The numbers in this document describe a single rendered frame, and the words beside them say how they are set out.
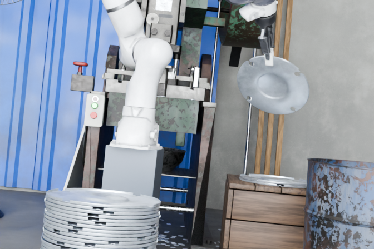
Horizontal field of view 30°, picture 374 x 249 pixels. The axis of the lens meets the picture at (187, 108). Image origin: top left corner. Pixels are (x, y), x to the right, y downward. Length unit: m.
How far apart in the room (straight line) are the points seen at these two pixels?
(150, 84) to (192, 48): 1.02
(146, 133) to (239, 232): 0.51
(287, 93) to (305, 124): 1.76
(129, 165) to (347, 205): 0.77
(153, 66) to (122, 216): 0.86
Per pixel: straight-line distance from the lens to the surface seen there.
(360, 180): 2.06
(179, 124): 3.02
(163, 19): 3.20
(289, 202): 2.56
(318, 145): 4.52
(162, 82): 3.08
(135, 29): 2.44
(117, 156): 2.42
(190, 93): 3.11
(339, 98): 4.54
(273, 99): 2.78
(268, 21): 2.52
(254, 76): 2.73
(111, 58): 3.53
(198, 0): 3.17
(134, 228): 1.69
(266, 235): 2.57
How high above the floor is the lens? 0.59
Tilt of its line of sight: level
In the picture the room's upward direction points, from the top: 6 degrees clockwise
